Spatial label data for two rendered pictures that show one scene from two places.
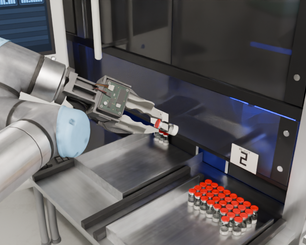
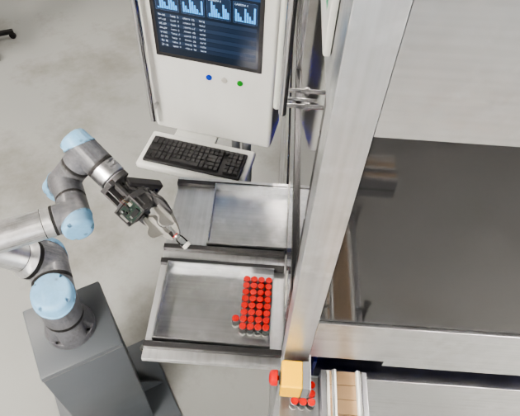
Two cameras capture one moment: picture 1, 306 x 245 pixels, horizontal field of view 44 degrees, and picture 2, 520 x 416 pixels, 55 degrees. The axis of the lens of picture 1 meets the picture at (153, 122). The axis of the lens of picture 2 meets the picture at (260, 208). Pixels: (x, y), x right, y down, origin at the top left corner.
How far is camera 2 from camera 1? 1.02 m
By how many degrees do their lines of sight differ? 41
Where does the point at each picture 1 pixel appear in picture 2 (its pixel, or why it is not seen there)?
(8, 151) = (21, 229)
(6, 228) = not seen: hidden behind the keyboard
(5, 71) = (73, 163)
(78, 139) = (76, 234)
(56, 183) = (188, 196)
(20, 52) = (86, 154)
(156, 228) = (200, 285)
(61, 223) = not seen: hidden behind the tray
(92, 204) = (188, 234)
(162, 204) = (226, 270)
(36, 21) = (247, 40)
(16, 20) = (228, 35)
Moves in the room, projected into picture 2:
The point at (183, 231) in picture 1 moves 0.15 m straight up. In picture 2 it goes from (214, 301) to (212, 276)
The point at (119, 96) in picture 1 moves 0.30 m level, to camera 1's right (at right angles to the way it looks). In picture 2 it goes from (133, 212) to (215, 290)
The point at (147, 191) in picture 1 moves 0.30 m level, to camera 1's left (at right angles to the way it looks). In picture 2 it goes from (228, 252) to (171, 200)
